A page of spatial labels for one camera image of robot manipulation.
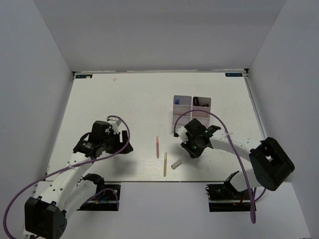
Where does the white left organizer tray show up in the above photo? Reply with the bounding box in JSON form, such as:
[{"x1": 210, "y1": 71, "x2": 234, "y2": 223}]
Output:
[{"x1": 172, "y1": 95, "x2": 192, "y2": 131}]

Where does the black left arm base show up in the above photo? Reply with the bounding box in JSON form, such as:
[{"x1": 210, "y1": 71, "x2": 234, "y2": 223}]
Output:
[{"x1": 78, "y1": 173, "x2": 121, "y2": 212}]

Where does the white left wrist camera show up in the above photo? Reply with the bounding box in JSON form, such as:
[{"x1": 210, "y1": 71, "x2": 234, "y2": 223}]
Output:
[{"x1": 107, "y1": 116, "x2": 122, "y2": 134}]

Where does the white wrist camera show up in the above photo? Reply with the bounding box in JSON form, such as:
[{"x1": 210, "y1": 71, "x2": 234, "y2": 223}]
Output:
[
  {"x1": 107, "y1": 116, "x2": 122, "y2": 134},
  {"x1": 173, "y1": 126, "x2": 190, "y2": 144}
]

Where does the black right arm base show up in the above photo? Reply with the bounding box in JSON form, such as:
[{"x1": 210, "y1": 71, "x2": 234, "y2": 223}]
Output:
[{"x1": 205, "y1": 171, "x2": 251, "y2": 213}]

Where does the orange pink pen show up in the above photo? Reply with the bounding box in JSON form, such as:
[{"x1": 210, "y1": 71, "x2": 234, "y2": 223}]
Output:
[{"x1": 156, "y1": 136, "x2": 160, "y2": 159}]

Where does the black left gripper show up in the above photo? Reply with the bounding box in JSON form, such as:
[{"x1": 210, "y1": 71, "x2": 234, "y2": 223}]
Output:
[{"x1": 101, "y1": 130, "x2": 134, "y2": 154}]

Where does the yellow pen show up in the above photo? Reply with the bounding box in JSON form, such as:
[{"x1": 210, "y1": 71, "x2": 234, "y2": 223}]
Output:
[{"x1": 163, "y1": 152, "x2": 167, "y2": 177}]

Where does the white right organizer tray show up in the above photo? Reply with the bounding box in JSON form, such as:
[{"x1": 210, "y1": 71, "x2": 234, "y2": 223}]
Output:
[{"x1": 191, "y1": 96, "x2": 211, "y2": 127}]

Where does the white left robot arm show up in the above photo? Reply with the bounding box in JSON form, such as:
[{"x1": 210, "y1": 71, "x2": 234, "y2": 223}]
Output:
[{"x1": 24, "y1": 116, "x2": 133, "y2": 239}]

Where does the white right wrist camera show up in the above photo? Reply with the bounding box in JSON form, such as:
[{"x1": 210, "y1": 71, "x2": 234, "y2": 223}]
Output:
[{"x1": 173, "y1": 126, "x2": 190, "y2": 144}]

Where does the blue table label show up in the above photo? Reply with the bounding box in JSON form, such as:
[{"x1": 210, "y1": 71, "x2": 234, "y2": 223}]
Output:
[
  {"x1": 225, "y1": 72, "x2": 243, "y2": 77},
  {"x1": 75, "y1": 74, "x2": 93, "y2": 79}
]

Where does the right blue table label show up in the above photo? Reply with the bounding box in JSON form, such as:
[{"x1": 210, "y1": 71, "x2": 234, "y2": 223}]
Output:
[{"x1": 225, "y1": 72, "x2": 243, "y2": 77}]

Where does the grey eraser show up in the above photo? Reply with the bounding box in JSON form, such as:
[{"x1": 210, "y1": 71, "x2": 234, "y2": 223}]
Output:
[{"x1": 171, "y1": 160, "x2": 182, "y2": 170}]

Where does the black pink highlighter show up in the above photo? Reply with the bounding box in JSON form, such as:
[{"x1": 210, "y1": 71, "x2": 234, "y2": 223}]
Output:
[{"x1": 193, "y1": 97, "x2": 202, "y2": 107}]

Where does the left blue table label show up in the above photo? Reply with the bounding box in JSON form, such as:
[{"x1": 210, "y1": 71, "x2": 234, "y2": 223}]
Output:
[{"x1": 75, "y1": 74, "x2": 93, "y2": 79}]

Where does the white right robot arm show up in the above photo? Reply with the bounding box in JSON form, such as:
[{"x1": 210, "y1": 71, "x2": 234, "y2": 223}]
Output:
[{"x1": 174, "y1": 119, "x2": 295, "y2": 199}]

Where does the aluminium table edge rail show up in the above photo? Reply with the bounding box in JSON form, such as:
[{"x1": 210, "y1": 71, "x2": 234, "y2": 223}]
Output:
[{"x1": 243, "y1": 68, "x2": 267, "y2": 139}]

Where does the white organizer tray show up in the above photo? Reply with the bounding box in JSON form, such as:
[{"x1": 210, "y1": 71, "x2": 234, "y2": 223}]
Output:
[
  {"x1": 172, "y1": 95, "x2": 192, "y2": 131},
  {"x1": 191, "y1": 96, "x2": 211, "y2": 127}
]

